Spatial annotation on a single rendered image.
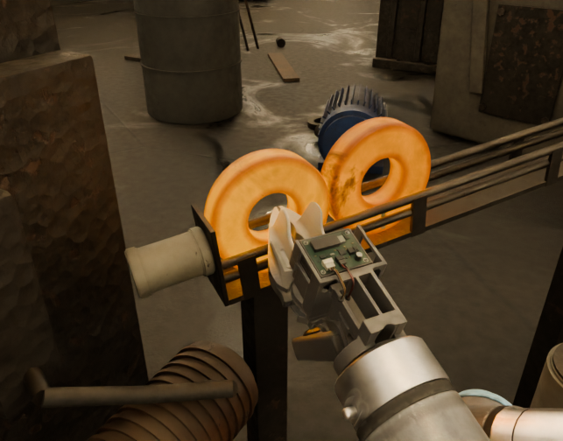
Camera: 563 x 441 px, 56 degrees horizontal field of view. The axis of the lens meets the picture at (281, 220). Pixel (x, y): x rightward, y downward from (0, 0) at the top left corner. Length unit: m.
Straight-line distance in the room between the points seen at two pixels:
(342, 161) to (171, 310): 1.08
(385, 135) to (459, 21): 2.19
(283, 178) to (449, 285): 1.23
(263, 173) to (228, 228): 0.08
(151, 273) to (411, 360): 0.30
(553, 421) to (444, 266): 1.35
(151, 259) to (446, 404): 0.34
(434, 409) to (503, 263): 1.53
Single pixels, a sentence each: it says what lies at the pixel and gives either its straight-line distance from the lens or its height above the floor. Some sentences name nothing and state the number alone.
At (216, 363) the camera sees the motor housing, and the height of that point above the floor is 0.53.
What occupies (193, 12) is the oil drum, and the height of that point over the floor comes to 0.60.
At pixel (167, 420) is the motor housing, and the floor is 0.53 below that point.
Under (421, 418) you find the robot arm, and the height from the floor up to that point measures 0.69.
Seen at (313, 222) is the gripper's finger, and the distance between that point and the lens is 0.56.
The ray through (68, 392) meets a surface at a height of 0.60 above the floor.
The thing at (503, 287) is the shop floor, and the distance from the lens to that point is 1.83.
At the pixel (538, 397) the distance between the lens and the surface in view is 0.82.
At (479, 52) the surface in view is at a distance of 2.77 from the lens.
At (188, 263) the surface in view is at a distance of 0.60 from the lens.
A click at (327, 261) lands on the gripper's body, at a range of 0.47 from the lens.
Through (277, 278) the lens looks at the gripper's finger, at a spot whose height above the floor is 0.70.
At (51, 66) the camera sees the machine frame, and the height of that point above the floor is 0.87.
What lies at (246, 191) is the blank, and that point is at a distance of 0.59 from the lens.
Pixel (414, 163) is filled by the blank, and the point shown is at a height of 0.74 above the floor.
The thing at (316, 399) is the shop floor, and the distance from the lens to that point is 1.35.
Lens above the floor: 1.01
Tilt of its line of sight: 30 degrees down
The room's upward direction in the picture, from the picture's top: straight up
